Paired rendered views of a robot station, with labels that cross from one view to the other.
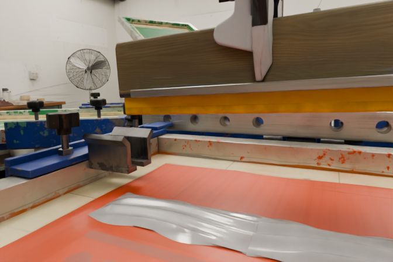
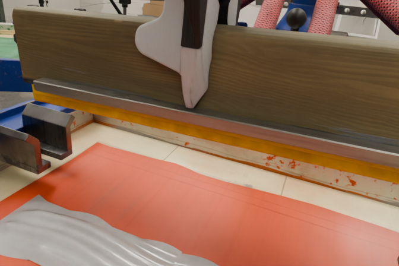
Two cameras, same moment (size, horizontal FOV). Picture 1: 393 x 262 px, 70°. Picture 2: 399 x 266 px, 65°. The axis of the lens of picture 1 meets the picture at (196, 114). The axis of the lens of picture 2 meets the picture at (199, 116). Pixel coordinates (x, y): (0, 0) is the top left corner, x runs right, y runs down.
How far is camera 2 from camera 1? 12 cm
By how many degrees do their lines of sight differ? 17
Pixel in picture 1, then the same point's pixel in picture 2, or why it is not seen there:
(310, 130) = not seen: hidden behind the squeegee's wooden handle
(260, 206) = (183, 233)
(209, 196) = (130, 209)
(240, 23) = (170, 32)
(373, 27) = (334, 75)
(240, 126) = not seen: hidden behind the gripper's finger
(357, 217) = (279, 257)
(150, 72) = (59, 60)
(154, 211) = (56, 240)
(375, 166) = (325, 177)
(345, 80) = (287, 136)
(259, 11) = (191, 28)
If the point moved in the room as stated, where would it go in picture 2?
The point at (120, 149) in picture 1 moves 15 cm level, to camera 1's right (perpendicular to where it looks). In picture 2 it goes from (27, 146) to (165, 152)
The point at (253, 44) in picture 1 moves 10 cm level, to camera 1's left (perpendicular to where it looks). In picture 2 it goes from (181, 69) to (37, 59)
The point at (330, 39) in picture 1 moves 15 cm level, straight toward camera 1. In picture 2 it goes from (281, 76) to (209, 190)
